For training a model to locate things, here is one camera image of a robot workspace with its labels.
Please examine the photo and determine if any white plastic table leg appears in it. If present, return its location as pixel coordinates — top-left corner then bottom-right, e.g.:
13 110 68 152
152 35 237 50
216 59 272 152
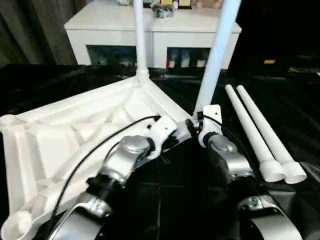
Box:
224 84 286 183
235 84 308 185
132 0 151 85
193 0 243 114

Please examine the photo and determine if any white plastic table top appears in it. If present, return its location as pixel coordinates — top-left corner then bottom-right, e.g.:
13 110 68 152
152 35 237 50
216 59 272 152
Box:
0 74 198 240

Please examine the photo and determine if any black plastic cover mat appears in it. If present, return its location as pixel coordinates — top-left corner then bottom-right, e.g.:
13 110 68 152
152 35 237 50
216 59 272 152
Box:
0 63 320 240

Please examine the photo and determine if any white sideboard with glass doors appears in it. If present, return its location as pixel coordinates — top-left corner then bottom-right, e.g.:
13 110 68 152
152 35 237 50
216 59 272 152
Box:
63 0 243 70

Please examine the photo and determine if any grey curtain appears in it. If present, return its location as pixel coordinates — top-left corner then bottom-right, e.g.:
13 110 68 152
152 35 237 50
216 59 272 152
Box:
0 0 89 70

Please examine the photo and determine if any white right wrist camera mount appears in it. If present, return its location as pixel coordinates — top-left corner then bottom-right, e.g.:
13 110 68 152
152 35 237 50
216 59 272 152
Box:
198 104 223 149

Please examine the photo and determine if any dark bundle of cables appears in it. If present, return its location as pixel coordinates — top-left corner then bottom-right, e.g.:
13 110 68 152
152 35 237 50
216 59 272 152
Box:
152 3 175 20

